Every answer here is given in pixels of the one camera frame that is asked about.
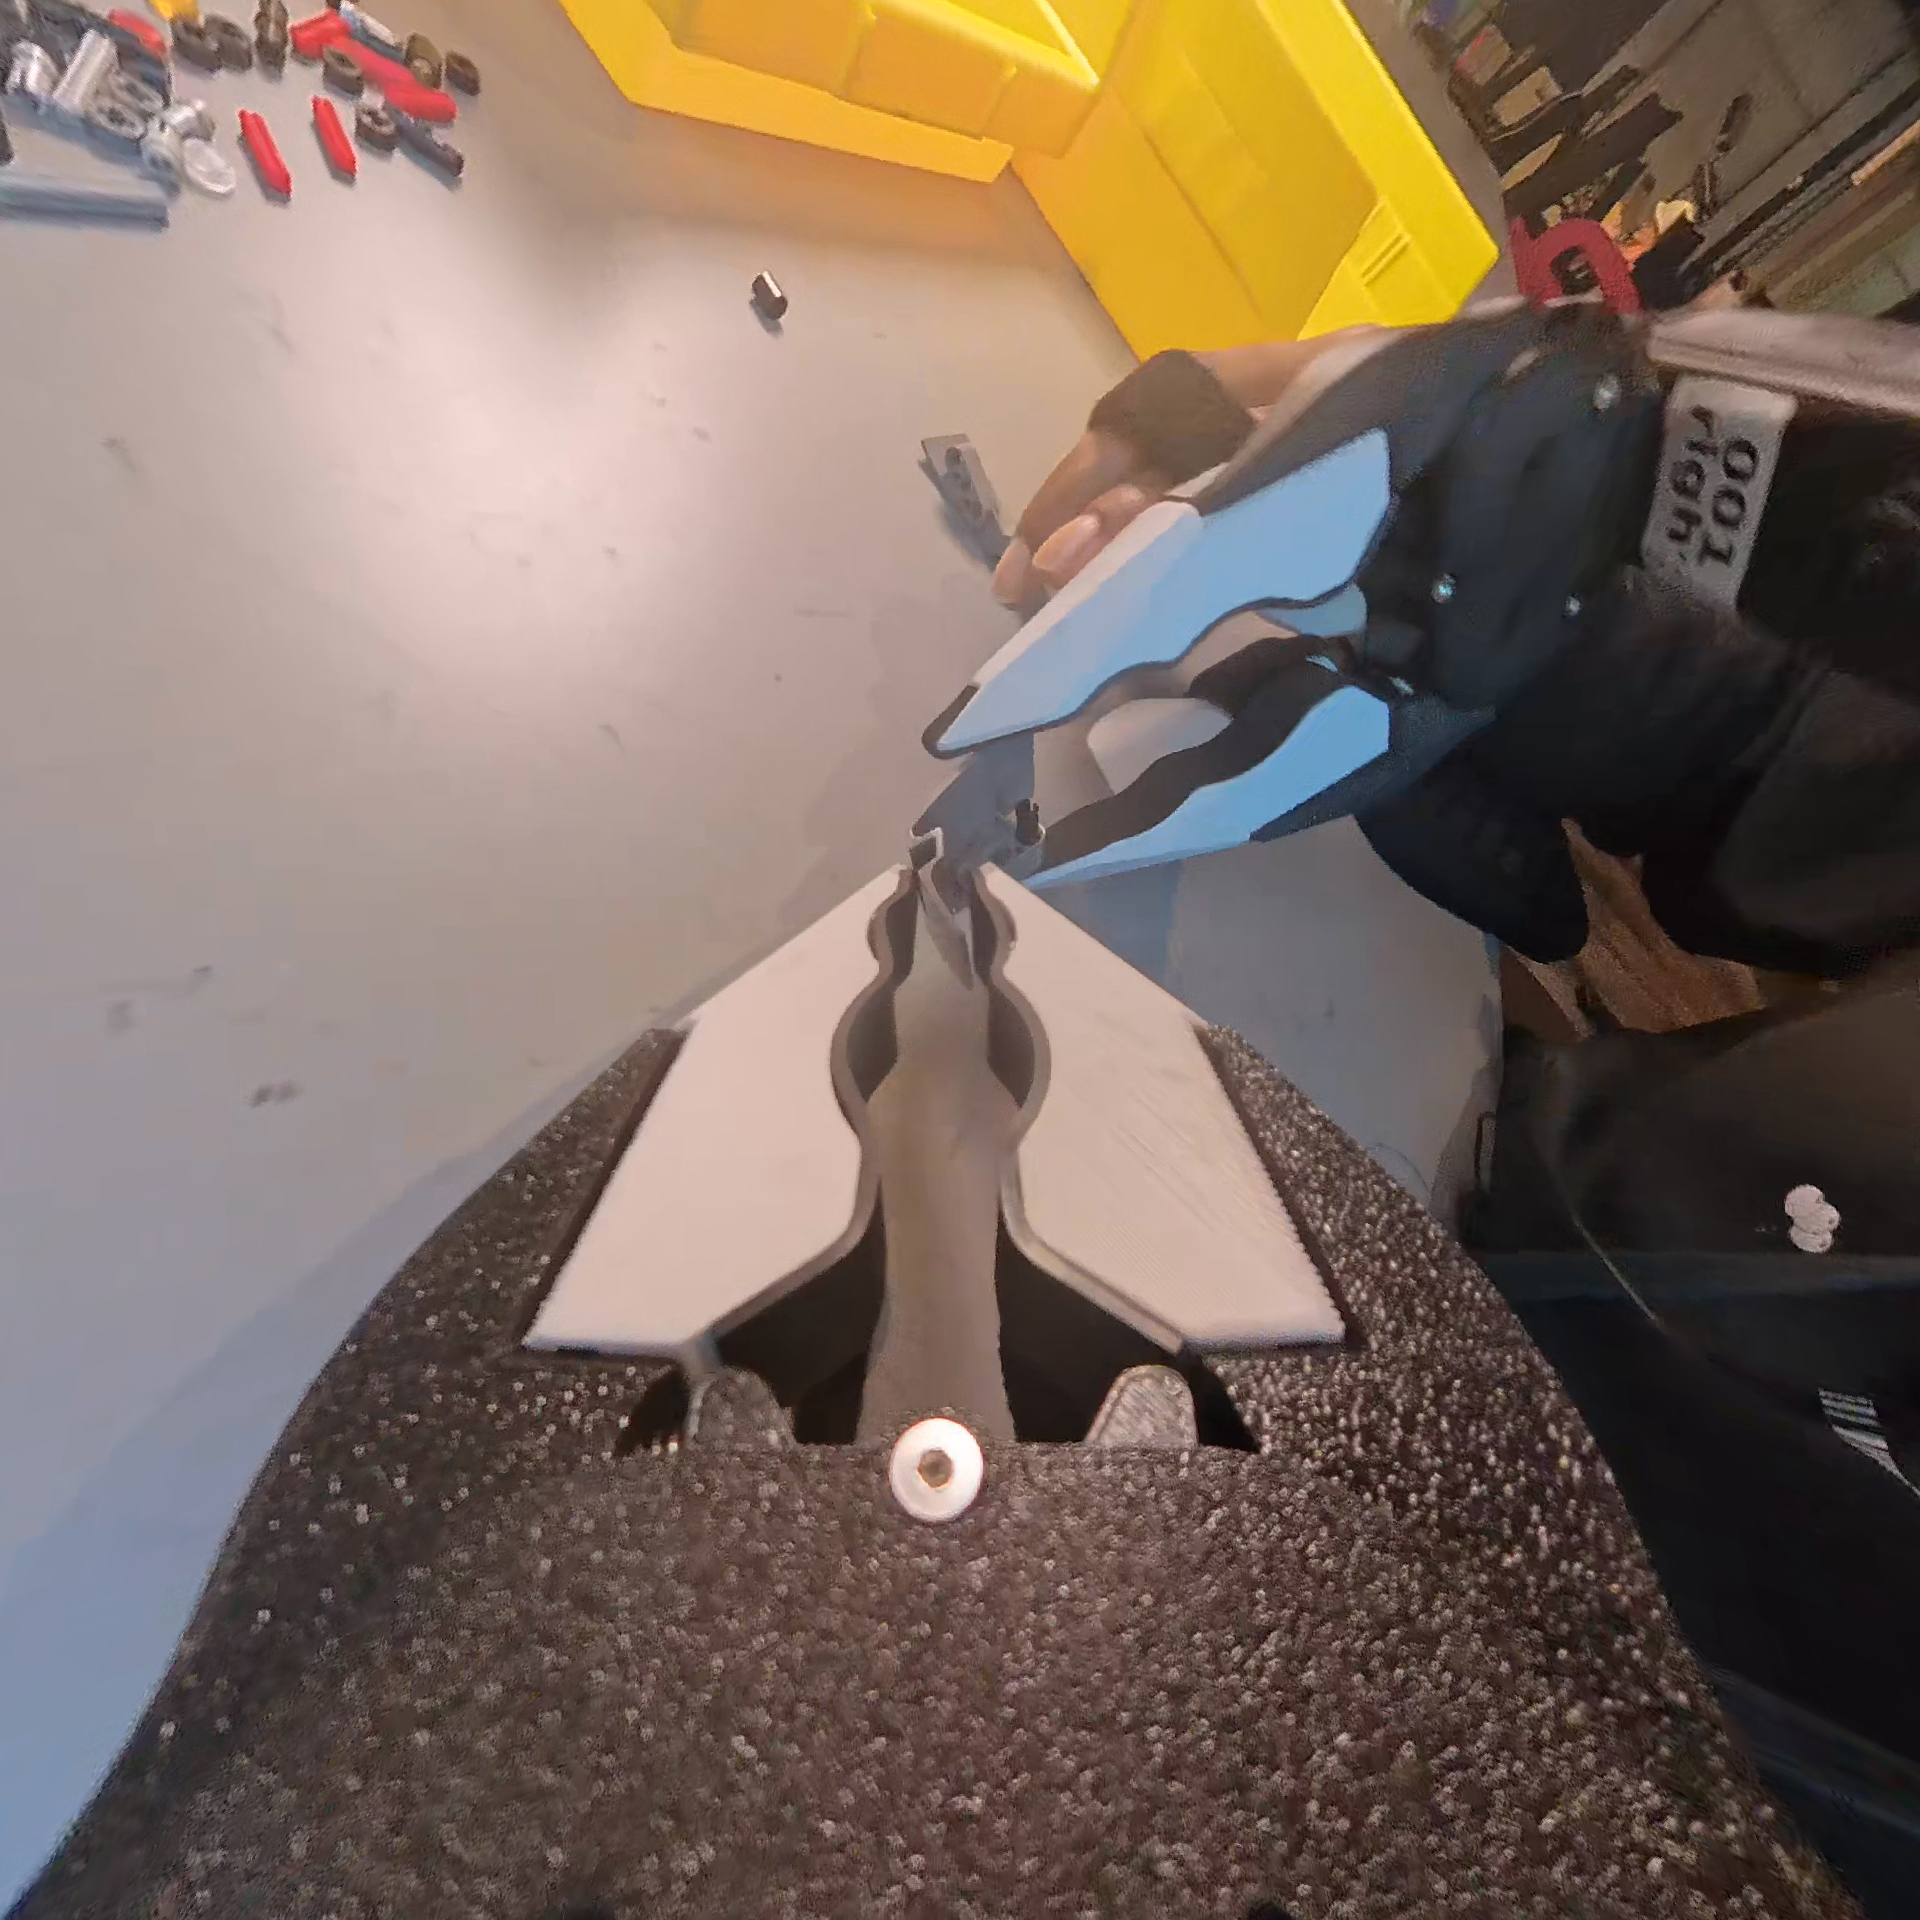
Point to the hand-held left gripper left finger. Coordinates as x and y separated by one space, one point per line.
721 1185

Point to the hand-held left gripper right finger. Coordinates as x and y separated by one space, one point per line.
1171 1185

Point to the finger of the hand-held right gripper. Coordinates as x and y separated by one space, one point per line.
1200 569
1289 764

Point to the grey curved brick panel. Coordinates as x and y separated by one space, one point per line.
968 488
973 809

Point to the yellow plastic parts bin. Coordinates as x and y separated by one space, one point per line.
839 77

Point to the person's right forearm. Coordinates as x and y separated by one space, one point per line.
1723 780

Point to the grey desk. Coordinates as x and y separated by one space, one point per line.
375 675

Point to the red plastic canister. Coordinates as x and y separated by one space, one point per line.
1576 263

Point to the person's black hoodie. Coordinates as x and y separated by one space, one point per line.
1723 1425

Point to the pile of small brick pins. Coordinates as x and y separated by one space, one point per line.
224 89

